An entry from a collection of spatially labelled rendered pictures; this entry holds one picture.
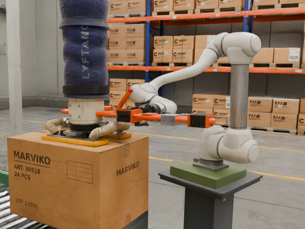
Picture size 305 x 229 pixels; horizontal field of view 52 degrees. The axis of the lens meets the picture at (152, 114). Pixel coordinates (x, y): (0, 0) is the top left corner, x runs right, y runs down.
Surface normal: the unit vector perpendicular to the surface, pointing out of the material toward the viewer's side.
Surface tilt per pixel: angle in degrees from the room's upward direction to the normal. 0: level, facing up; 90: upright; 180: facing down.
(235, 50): 99
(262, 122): 90
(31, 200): 90
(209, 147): 89
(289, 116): 90
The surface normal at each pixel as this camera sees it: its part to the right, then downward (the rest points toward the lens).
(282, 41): -0.41, 0.11
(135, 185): 0.87, 0.07
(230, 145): -0.77, 0.06
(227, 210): 0.71, 0.11
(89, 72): 0.37, -0.16
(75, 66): -0.04, -0.11
